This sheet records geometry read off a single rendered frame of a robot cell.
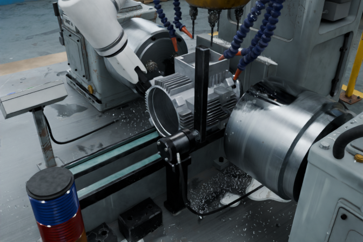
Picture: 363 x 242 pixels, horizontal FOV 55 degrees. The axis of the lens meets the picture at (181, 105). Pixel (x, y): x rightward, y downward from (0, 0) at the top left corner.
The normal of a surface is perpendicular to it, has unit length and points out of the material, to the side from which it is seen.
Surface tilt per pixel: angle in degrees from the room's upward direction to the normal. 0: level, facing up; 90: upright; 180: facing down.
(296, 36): 90
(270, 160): 81
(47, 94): 52
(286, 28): 90
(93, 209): 90
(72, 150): 0
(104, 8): 75
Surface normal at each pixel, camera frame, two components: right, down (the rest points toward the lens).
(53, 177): 0.00, -0.85
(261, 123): -0.61, -0.29
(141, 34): -0.32, -0.64
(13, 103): 0.49, -0.20
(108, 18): 0.84, 0.10
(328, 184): -0.78, 0.32
